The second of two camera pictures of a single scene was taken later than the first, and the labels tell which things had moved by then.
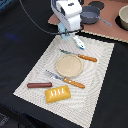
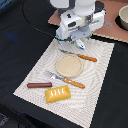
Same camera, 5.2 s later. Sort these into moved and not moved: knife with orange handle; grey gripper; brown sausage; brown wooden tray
Moved: grey gripper
Not moved: brown wooden tray; knife with orange handle; brown sausage
